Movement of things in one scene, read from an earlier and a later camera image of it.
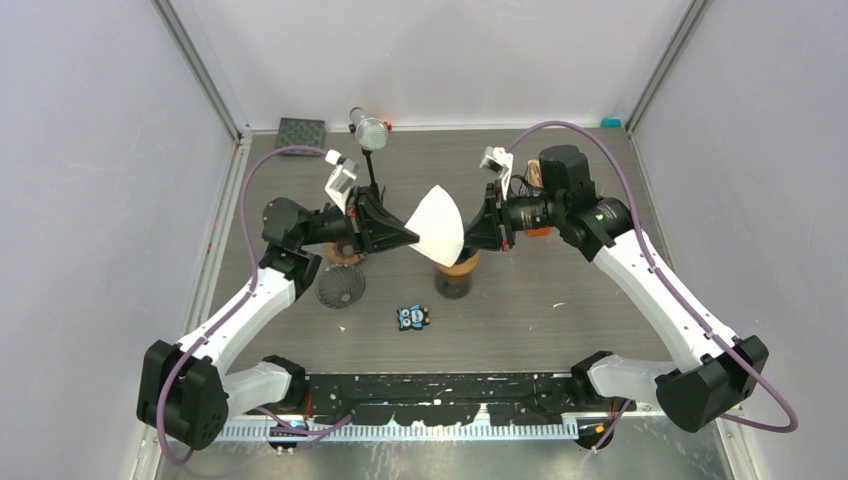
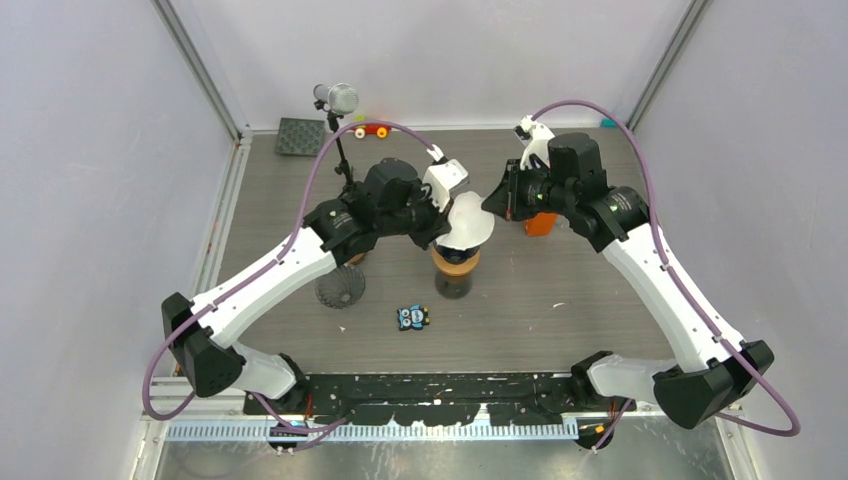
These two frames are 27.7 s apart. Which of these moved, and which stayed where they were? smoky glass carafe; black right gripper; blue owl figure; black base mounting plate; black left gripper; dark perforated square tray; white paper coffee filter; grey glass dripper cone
Moved: black left gripper; white paper coffee filter; black right gripper
Stayed: blue owl figure; dark perforated square tray; black base mounting plate; grey glass dripper cone; smoky glass carafe
